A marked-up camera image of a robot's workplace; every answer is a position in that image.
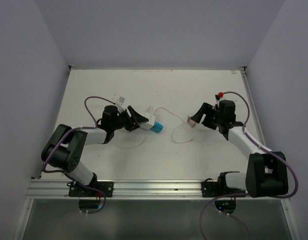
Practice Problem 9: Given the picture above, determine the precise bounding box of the thin white cable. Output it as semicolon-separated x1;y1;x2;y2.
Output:
155;107;194;144

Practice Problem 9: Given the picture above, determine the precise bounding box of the white cube power socket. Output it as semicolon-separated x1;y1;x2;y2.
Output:
142;112;156;130

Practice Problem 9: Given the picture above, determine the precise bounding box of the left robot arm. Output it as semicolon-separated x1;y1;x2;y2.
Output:
41;105;150;197

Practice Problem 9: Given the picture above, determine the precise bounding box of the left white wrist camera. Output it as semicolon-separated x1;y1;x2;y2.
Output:
115;96;125;113

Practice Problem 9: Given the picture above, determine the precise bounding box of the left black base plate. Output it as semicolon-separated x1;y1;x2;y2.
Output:
66;181;114;198

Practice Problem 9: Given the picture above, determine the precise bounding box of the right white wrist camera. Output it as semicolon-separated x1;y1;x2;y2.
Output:
215;92;226;103

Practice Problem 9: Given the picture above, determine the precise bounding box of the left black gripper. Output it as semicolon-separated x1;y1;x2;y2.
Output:
111;105;148;131

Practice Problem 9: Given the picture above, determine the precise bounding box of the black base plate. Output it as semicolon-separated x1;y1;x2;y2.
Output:
200;180;245;198
66;181;114;198

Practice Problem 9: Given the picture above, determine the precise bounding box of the aluminium right side rail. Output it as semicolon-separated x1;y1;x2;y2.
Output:
239;67;271;151

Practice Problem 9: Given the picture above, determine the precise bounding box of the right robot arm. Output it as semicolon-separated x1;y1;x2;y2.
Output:
188;100;289;198

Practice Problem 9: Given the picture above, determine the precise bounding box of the blue adapter plug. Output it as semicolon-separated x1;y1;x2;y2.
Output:
150;121;164;133

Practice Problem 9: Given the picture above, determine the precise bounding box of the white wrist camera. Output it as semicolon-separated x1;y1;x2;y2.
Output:
215;92;226;103
115;96;125;113

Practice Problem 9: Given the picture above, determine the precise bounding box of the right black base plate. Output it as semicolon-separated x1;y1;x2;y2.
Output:
200;180;245;198

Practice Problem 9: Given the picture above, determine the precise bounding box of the white adapter plug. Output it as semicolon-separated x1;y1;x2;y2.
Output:
146;106;155;115

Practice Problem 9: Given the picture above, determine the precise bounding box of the aluminium front rail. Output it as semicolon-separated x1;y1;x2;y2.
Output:
28;178;290;200

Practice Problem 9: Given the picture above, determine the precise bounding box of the pink brown charger plug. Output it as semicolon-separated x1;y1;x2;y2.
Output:
187;118;196;128

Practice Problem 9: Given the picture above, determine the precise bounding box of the aluminium rail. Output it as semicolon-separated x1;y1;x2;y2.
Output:
239;67;271;151
28;178;290;200

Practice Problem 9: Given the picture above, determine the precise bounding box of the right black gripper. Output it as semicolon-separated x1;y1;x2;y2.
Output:
190;102;223;131

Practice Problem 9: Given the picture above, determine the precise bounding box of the white grey USB cable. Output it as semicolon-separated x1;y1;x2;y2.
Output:
111;129;151;149

